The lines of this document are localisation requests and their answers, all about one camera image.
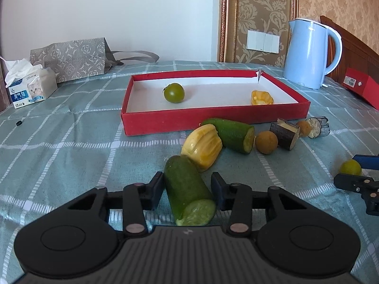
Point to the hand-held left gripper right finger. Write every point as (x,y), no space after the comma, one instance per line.
(217,190)

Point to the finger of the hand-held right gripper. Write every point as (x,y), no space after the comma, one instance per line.
(349,182)
(367,162)

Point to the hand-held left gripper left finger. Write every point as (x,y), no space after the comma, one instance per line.
(157,190)

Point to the yellow-green tomato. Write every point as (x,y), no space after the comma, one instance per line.
(349,168)

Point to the green cucumber piece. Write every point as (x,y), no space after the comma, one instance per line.
(186,188)
(234,134)

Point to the dark eggplant piece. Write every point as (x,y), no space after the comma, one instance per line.
(284,134)
(318,127)

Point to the red shallow box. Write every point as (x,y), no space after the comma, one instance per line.
(207,118)

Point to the brown longan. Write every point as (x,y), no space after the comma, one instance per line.
(266,142)
(304,127)

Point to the dark green tomato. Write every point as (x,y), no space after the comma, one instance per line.
(174,93)

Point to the wooden chair back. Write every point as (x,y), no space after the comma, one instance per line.
(355,50)

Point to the light blue electric kettle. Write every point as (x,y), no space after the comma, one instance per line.
(306,56)

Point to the grey patterned gift bag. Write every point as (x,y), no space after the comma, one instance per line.
(71,59)

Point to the tissue pack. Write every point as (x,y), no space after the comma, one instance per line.
(29,87)

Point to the white wall switch panel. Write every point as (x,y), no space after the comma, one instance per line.
(263,41)

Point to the gold ornate wall frame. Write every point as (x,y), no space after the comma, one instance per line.
(231,20)

